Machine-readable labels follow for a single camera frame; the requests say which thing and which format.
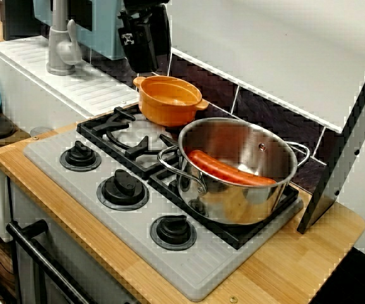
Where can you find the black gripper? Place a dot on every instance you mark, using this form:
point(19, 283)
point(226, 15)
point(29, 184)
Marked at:
point(152, 22)

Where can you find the orange plastic toy pot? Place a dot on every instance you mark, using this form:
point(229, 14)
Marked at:
point(166, 104)

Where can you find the black stove knob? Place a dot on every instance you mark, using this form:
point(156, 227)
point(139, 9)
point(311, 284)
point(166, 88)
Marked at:
point(122, 190)
point(173, 232)
point(80, 156)

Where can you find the grey toy stove panel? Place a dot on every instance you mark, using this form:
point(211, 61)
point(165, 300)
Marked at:
point(84, 190)

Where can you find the stainless steel pot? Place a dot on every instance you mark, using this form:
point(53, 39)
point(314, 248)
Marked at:
point(251, 199)

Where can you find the light blue box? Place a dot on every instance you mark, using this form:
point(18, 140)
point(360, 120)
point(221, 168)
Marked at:
point(106, 31)

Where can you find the black burner grate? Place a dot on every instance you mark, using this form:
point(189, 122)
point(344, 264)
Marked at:
point(106, 126)

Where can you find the grey toy faucet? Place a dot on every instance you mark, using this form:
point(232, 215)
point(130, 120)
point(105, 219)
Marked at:
point(59, 47)

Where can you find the white sink unit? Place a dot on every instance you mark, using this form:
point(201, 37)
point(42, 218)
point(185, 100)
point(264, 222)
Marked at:
point(36, 82)

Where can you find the red toy sausage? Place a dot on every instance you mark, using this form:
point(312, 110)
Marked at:
point(226, 171)

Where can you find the white oven door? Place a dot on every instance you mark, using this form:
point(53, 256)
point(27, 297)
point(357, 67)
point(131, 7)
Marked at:
point(74, 253)

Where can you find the white black-edged side panel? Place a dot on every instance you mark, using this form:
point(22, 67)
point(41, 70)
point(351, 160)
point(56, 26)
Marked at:
point(337, 164)

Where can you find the wooden countertop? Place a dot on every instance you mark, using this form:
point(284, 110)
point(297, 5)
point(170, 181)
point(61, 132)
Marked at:
point(296, 259)

